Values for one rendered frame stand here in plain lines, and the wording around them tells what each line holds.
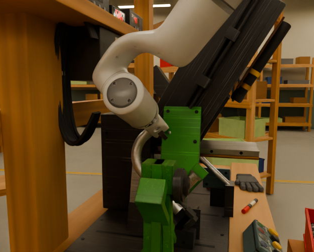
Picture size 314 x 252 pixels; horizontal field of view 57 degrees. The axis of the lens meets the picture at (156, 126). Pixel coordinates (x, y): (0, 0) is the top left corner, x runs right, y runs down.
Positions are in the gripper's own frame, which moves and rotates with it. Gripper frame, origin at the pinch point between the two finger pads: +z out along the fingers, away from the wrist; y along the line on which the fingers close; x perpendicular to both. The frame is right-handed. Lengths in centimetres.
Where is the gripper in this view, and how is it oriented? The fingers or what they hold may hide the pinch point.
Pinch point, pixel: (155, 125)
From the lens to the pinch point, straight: 86.2
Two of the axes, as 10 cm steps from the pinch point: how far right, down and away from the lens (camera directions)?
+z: 2.0, 2.0, 9.6
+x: -7.6, 6.5, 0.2
